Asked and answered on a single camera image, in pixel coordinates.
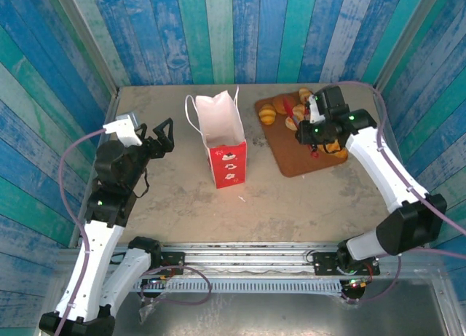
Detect fake croissant bread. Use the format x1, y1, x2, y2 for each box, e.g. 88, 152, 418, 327
258, 104, 277, 125

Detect red metal tongs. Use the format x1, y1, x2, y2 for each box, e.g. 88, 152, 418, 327
285, 97, 320, 160

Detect white slotted cable duct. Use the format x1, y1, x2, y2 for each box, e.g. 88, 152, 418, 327
67, 277, 345, 294

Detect red white paper bag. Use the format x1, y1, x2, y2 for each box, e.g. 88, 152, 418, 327
184, 85, 248, 190

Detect thin black cable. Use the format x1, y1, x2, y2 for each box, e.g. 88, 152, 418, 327
133, 166, 151, 199

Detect grey steel base panel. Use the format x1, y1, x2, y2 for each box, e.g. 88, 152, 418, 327
108, 290, 456, 336

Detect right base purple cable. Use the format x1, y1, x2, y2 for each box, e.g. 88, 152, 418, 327
341, 255, 403, 305

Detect small circuit board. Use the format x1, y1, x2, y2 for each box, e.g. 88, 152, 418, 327
140, 276, 174, 288
345, 277, 372, 289

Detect black mount plate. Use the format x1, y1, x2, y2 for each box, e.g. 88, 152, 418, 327
313, 251, 380, 278
145, 251, 186, 277

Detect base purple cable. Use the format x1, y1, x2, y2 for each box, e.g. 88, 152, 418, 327
341, 255, 403, 305
140, 265, 213, 308

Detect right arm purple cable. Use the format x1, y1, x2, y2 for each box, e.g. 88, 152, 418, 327
334, 80, 466, 260

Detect brown tray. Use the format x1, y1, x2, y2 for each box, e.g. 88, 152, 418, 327
253, 90, 350, 178

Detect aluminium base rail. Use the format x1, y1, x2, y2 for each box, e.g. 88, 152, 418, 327
54, 241, 441, 278

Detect aluminium frame post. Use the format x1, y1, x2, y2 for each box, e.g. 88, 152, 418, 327
50, 0, 122, 98
373, 0, 448, 95

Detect left black mount plate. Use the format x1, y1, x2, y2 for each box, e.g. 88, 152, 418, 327
145, 251, 186, 277

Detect right black mount plate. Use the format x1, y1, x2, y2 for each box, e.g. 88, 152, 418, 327
313, 251, 380, 278

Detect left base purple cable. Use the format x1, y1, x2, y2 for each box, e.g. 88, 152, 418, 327
140, 265, 213, 308

